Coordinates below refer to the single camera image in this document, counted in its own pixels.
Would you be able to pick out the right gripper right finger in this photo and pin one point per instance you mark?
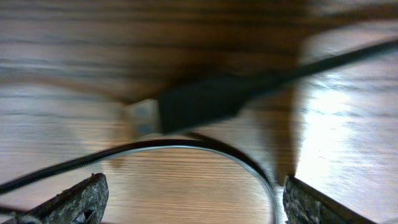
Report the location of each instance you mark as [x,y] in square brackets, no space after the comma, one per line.
[304,204]

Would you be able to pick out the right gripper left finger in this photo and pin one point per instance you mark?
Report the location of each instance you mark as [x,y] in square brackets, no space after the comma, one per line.
[83,203]

